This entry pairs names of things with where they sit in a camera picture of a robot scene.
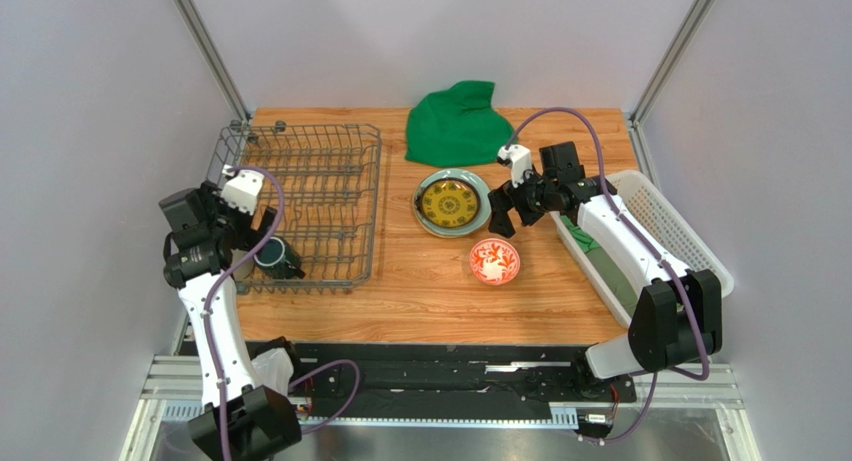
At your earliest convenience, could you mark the light blue flower plate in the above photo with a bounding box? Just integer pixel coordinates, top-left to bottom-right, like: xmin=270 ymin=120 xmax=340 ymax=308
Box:
xmin=411 ymin=168 xmax=491 ymax=239

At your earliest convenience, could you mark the dark green mug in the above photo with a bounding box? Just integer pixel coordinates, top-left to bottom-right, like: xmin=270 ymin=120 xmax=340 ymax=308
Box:
xmin=254 ymin=236 xmax=306 ymax=280

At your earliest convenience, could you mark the yellow patterned small plate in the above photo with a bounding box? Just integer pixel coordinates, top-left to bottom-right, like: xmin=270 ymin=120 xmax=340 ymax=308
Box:
xmin=415 ymin=178 xmax=481 ymax=229

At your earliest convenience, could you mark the white orange patterned bowl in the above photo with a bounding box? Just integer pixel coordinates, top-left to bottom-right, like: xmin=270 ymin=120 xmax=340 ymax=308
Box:
xmin=468 ymin=238 xmax=521 ymax=286

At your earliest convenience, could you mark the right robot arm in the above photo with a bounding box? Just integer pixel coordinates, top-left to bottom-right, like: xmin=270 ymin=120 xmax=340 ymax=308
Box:
xmin=488 ymin=142 xmax=723 ymax=380

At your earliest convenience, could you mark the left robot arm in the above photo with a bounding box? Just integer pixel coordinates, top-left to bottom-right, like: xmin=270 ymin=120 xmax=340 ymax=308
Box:
xmin=159 ymin=170 xmax=303 ymax=460

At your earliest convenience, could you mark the bright green towel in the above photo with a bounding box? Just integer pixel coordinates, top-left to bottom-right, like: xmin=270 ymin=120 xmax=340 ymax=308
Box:
xmin=561 ymin=216 xmax=601 ymax=253

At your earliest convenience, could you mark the white plastic basket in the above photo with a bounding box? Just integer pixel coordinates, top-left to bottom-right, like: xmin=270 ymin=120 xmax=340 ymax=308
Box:
xmin=550 ymin=170 xmax=735 ymax=328

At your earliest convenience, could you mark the green cloth on table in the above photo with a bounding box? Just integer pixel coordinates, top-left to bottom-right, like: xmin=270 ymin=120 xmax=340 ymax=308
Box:
xmin=405 ymin=80 xmax=514 ymax=168

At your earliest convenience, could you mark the olive green cloth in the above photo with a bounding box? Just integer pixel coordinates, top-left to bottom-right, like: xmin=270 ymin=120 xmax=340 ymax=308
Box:
xmin=586 ymin=247 xmax=638 ymax=315

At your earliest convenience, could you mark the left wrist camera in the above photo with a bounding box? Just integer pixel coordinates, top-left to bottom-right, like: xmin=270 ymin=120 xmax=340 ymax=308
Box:
xmin=220 ymin=165 xmax=265 ymax=215

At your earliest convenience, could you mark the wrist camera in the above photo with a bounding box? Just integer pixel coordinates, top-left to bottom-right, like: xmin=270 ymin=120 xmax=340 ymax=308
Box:
xmin=497 ymin=144 xmax=534 ymax=187
xmin=220 ymin=165 xmax=265 ymax=215

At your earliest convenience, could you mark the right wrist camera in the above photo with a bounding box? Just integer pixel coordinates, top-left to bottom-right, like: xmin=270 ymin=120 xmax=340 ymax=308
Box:
xmin=497 ymin=144 xmax=534 ymax=187

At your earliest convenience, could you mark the grey wire dish rack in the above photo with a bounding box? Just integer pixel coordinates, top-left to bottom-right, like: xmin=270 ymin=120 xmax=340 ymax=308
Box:
xmin=208 ymin=121 xmax=382 ymax=295

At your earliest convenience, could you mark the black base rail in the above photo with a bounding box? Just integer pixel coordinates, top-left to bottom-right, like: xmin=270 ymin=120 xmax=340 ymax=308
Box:
xmin=179 ymin=340 xmax=707 ymax=422

